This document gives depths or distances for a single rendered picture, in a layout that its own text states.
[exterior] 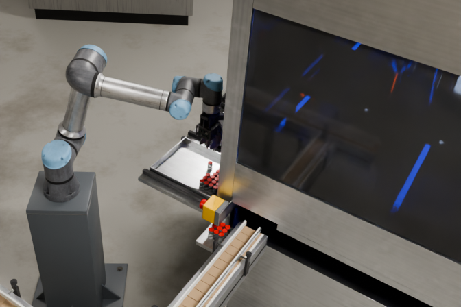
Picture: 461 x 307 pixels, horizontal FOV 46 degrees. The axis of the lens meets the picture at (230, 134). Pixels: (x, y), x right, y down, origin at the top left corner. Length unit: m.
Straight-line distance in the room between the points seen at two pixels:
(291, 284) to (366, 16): 1.14
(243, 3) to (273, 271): 1.08
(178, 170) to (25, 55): 2.94
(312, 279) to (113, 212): 1.66
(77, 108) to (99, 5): 3.26
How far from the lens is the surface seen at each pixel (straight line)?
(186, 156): 2.45
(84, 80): 2.03
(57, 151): 2.31
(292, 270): 2.13
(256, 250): 2.02
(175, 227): 3.34
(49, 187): 2.39
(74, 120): 2.32
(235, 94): 1.77
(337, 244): 1.94
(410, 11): 1.44
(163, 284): 3.07
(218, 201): 2.03
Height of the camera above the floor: 2.46
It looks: 37 degrees down
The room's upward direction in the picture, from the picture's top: 6 degrees clockwise
